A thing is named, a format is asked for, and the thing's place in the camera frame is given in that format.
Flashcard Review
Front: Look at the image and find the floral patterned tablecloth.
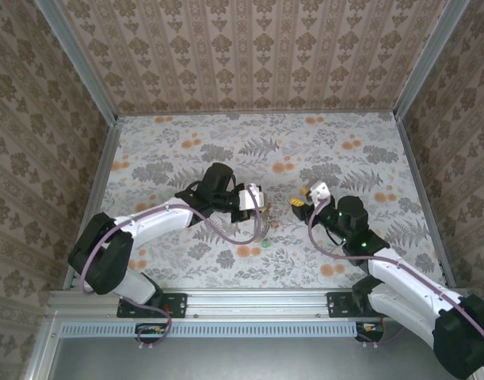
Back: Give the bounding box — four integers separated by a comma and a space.
73, 112, 439, 292

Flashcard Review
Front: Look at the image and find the grey metal panel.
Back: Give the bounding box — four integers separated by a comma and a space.
51, 321, 456, 380

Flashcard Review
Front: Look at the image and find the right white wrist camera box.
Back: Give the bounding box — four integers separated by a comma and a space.
307, 180, 332, 207

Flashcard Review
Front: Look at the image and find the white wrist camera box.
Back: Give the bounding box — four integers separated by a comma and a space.
307, 180, 332, 207
237, 184, 265, 211

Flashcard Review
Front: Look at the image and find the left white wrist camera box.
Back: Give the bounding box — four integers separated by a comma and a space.
237, 184, 265, 211

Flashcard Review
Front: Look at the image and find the aluminium table side rail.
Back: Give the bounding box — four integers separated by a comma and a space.
63, 116, 124, 292
394, 114, 455, 288

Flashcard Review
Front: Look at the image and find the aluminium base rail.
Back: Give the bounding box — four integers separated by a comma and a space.
47, 288, 440, 318

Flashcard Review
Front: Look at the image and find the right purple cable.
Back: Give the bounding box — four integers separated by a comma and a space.
307, 197, 484, 365

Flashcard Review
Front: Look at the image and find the purple cable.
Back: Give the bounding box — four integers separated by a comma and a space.
307, 197, 484, 365
80, 183, 265, 352

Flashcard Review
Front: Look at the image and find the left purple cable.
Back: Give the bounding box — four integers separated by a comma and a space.
80, 183, 265, 352

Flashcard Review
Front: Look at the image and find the white slotted cable duct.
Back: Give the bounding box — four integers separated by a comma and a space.
61, 321, 360, 338

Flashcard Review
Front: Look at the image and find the aluminium frame post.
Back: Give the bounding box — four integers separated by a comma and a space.
33, 0, 120, 124
394, 0, 471, 120

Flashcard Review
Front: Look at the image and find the aluminium lower frame bar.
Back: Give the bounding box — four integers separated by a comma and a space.
23, 310, 63, 380

